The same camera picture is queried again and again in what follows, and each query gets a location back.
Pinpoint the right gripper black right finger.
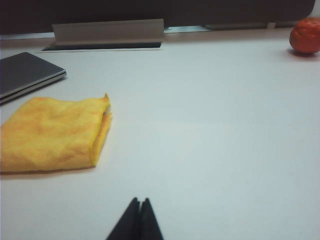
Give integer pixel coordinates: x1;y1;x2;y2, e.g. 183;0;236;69
140;197;165;240

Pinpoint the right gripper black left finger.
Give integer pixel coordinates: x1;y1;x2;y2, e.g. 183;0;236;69
106;197;141;240

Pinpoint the yellow microfibre rag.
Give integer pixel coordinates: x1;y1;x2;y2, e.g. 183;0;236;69
0;92;113;174

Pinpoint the grey closed laptop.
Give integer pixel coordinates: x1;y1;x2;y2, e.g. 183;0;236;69
0;51;68;106

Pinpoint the brown fabric desk divider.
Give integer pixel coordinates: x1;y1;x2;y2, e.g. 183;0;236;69
0;0;317;36

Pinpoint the orange tangerine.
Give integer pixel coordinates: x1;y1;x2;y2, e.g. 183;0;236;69
289;17;320;55

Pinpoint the grey desk cable flap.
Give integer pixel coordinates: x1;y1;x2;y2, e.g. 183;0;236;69
36;18;165;54

